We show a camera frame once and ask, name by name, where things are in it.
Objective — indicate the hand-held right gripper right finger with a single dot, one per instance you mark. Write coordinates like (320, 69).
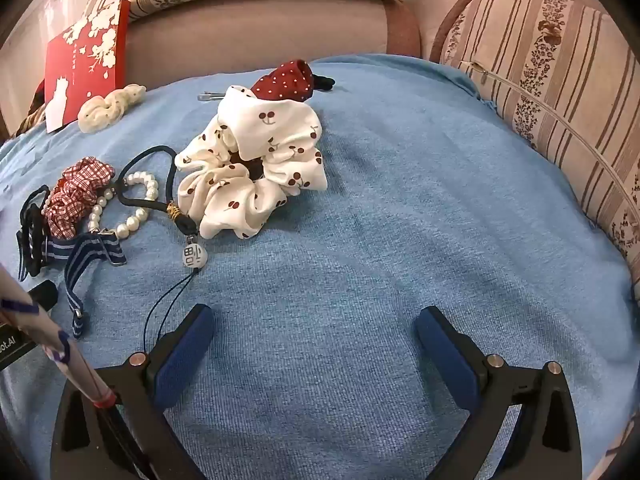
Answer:
(445, 360)

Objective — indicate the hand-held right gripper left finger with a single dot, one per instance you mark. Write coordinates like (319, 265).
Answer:
(182, 355)

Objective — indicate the navy striped bow clip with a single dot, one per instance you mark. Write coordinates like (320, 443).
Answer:
(80, 260)

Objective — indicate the red plaid scrunchie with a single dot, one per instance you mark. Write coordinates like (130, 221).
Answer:
(75, 195)

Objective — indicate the white cherry print scrunchie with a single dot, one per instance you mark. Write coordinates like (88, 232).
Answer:
(280, 125)

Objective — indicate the blue blanket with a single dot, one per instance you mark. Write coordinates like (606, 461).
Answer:
(375, 210)

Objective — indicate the dark red cloth bundle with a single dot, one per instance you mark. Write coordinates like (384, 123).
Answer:
(32, 110)

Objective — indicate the cream scrunchie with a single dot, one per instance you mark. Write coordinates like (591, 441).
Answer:
(105, 110)

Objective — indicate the silver hair clip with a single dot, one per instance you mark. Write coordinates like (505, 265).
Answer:
(210, 95)

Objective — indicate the red polka dot scrunchie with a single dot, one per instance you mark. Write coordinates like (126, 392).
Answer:
(282, 80)

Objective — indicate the square striped floral cushion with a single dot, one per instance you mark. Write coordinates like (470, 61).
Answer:
(550, 85)

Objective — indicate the red box with white flowers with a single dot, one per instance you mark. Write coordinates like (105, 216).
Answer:
(80, 60)

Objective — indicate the pink sofa backrest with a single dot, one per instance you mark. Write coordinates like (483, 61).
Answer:
(250, 30)

